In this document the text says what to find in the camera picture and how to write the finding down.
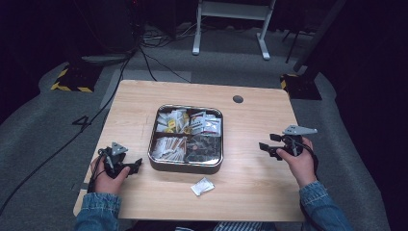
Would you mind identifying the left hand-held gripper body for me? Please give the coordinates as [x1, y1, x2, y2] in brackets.
[98, 141, 129, 179]

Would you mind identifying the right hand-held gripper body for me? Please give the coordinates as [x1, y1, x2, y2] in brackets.
[281, 124, 319, 158]

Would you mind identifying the square metal compartment tray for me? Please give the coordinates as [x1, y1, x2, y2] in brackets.
[147, 104, 224, 175]

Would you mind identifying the single white packet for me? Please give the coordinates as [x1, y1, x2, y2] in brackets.
[190, 176, 216, 197]

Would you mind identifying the person's left hand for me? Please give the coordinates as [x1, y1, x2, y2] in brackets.
[90, 157, 132, 195]

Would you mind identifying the person's right hand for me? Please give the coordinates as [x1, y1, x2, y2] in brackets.
[276, 138, 319, 189]

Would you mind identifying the pile of white brown sachets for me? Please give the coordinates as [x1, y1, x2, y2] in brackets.
[150, 136, 188, 163]

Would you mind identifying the black yellow striped stand base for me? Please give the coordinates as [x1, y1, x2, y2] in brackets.
[50, 64, 98, 94]
[279, 73, 322, 101]

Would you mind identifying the grey tape strip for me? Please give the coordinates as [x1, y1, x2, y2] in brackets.
[71, 182, 90, 192]

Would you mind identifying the pile of white yellow packets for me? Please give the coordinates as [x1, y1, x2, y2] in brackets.
[156, 109, 191, 134]

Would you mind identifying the pile of black packets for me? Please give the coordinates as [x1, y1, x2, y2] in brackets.
[184, 134, 223, 165]

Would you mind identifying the pile of white red-label packets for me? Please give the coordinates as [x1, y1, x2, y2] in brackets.
[189, 111, 223, 138]

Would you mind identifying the person's striped clothing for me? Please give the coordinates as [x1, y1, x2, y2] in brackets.
[174, 220, 277, 231]

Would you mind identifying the dark slanted stand pole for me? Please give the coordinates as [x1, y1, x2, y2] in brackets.
[293, 0, 348, 73]

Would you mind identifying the left hand-held gripper black cable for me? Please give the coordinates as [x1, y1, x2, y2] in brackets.
[87, 148, 113, 194]

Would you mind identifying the long black floor cable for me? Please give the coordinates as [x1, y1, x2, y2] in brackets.
[0, 47, 138, 216]

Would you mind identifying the thin black floor cable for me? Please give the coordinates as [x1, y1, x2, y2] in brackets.
[139, 46, 191, 84]

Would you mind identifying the tangle of floor cables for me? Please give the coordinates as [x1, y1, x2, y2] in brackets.
[140, 22, 206, 49]

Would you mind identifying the white metal stand frame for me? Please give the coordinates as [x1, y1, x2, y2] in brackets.
[191, 0, 277, 62]

